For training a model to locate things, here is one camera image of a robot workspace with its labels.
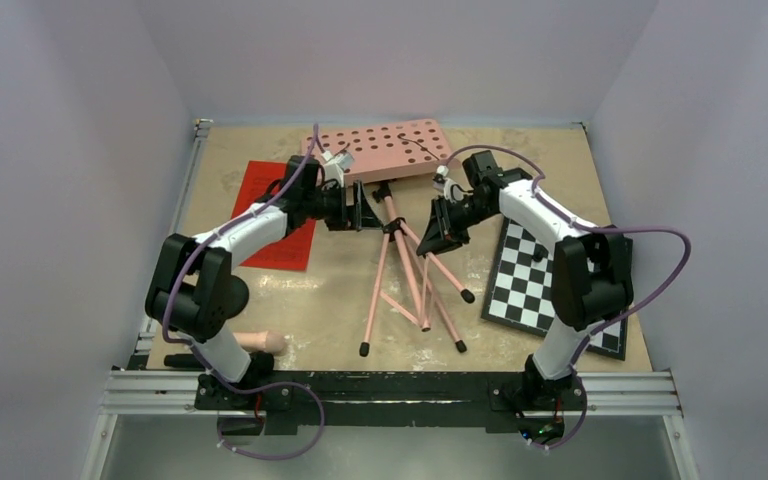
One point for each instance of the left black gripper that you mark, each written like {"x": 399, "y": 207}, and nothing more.
{"x": 364, "y": 217}

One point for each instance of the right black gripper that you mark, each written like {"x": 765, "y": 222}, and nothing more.
{"x": 433, "y": 241}

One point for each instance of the black microphone stand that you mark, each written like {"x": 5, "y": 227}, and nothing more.
{"x": 239, "y": 296}

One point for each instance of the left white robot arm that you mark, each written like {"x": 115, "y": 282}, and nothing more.
{"x": 193, "y": 290}

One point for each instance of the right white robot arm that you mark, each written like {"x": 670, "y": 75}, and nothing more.
{"x": 591, "y": 270}

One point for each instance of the black white chessboard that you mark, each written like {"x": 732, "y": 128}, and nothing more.
{"x": 518, "y": 290}

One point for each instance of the black chess piece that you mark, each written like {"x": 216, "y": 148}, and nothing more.
{"x": 539, "y": 254}

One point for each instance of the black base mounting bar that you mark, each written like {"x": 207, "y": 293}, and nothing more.
{"x": 491, "y": 401}

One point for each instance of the black microphone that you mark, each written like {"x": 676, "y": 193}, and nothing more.
{"x": 182, "y": 362}

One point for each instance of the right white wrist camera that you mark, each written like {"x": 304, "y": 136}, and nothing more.
{"x": 450, "y": 189}

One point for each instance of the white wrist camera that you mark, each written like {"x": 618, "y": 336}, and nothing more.
{"x": 335, "y": 167}
{"x": 450, "y": 189}

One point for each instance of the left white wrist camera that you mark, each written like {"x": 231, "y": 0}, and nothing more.
{"x": 335, "y": 167}

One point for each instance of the aluminium frame rail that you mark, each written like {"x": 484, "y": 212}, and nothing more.
{"x": 150, "y": 429}

